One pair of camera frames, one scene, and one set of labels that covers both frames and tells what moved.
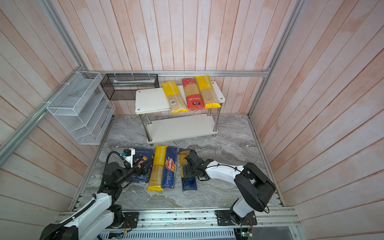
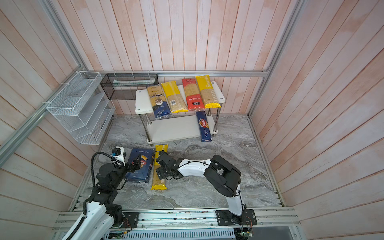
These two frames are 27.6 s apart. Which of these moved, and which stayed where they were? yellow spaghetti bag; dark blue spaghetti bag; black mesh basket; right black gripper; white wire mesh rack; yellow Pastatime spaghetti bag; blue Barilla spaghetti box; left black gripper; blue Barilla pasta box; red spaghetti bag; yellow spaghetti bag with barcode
Moved: dark blue spaghetti bag; right black gripper; left black gripper; blue Barilla spaghetti box
Stayed: red spaghetti bag; yellow spaghetti bag; yellow Pastatime spaghetti bag; white wire mesh rack; yellow spaghetti bag with barcode; black mesh basket; blue Barilla pasta box
